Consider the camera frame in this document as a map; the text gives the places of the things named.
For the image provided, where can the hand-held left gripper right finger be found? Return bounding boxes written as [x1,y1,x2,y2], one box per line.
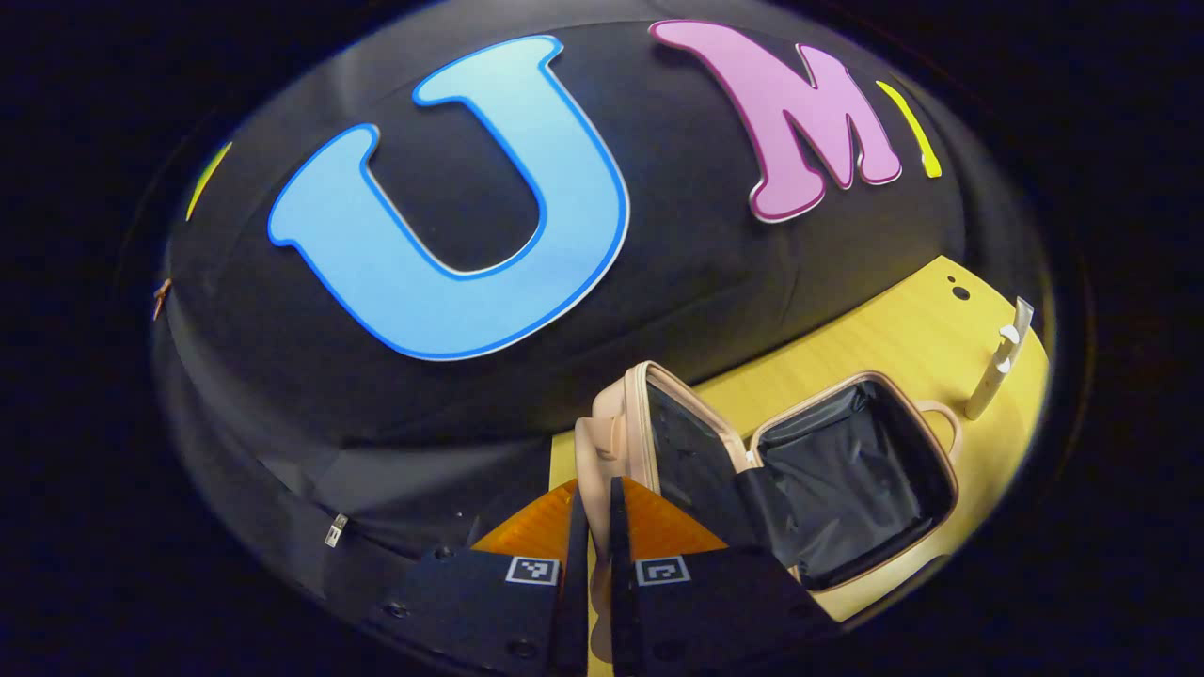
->
[609,476,840,677]

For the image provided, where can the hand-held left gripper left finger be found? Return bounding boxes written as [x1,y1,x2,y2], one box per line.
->
[374,477,591,677]

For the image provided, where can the white pump bottle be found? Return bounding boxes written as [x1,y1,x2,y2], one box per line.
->
[965,324,1021,422]

